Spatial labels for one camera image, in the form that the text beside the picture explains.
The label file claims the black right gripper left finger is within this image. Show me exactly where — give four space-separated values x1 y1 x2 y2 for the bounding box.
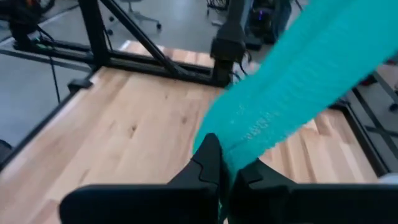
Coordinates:
58 133 223 224

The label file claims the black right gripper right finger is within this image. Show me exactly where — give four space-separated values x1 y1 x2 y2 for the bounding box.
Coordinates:
228 158 398 224

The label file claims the green elastic bandage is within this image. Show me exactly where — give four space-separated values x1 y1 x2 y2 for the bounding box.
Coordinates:
192 0 398 224

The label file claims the black computer tower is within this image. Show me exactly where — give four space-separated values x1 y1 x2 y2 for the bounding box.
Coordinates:
245 0 293 50

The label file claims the office chair base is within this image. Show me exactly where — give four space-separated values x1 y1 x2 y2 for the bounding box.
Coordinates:
107 0 162 32

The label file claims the black table frame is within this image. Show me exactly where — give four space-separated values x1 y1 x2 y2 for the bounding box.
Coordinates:
0 0 398 177

